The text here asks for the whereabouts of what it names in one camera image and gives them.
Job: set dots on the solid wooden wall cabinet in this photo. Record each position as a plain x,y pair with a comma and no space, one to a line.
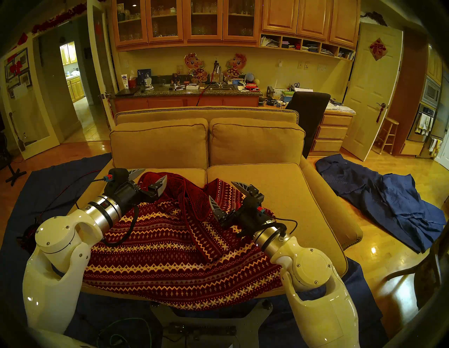
312,17

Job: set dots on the yellow sofa back cushion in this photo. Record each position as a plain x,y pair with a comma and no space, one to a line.
256,142
158,144

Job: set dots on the red diamond door ornament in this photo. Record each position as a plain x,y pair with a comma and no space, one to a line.
378,49

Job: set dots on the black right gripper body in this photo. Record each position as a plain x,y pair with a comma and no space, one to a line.
249,217

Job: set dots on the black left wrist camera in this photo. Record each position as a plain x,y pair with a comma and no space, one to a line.
117,175

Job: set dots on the yellow-lit kitchen base cabinet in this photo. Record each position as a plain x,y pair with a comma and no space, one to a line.
76,89

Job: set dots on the metal sink faucet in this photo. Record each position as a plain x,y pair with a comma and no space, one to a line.
218,73

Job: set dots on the dark-topped wooden counter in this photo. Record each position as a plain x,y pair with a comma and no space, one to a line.
175,102

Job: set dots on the white hanging towel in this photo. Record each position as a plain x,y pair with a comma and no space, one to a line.
423,122

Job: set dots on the dark wooden chair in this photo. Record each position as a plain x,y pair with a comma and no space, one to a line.
429,277

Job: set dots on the yellow hanging towel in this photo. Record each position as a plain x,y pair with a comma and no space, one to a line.
435,145

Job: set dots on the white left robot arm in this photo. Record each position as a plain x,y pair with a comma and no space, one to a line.
52,280

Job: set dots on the black office chair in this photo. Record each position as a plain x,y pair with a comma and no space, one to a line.
308,115

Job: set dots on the dark blue box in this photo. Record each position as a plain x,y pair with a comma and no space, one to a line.
143,75

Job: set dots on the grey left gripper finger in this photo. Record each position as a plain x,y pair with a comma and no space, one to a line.
158,187
135,173

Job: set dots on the yellow fabric sofa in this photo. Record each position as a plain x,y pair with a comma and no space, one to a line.
207,113

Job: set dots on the plain white open door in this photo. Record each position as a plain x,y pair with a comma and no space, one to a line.
105,70

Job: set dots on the red patterned knit blanket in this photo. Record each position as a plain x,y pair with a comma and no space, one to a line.
175,252

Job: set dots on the wooden desk with drawers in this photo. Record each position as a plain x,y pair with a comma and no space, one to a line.
331,132

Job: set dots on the large black picture frame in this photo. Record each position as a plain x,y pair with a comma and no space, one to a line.
22,58

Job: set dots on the white door with ornament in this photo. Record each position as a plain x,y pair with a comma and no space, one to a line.
368,87

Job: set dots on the small wooden stool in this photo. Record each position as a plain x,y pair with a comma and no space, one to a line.
391,121

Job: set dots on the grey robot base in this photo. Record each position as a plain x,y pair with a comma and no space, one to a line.
245,326

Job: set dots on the stack of papers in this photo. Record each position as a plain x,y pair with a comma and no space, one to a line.
340,108

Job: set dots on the black floor stand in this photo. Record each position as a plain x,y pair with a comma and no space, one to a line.
14,173

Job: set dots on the large navy floor cloth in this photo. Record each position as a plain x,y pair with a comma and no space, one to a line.
45,186

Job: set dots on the cartoon animal wall decoration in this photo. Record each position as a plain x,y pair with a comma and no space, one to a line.
194,63
235,65

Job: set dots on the teal container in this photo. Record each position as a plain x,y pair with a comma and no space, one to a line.
287,94

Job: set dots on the white mirrored door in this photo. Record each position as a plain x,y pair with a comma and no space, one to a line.
45,115

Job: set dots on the red garland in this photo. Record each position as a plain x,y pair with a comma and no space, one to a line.
56,19

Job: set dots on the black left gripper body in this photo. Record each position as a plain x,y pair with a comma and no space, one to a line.
126,196

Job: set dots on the white lotion bottle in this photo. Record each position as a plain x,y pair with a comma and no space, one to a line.
124,81

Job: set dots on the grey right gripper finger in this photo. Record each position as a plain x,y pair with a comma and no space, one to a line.
247,191
216,208

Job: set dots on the glass-door wooden wall cabinet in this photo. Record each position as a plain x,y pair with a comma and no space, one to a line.
186,21

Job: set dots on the wooden cubby shelf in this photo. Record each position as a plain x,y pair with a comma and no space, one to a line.
301,51

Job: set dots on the crumpled blue blanket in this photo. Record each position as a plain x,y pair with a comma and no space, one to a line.
386,200

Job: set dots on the stainless wall oven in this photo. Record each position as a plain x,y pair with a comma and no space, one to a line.
430,93

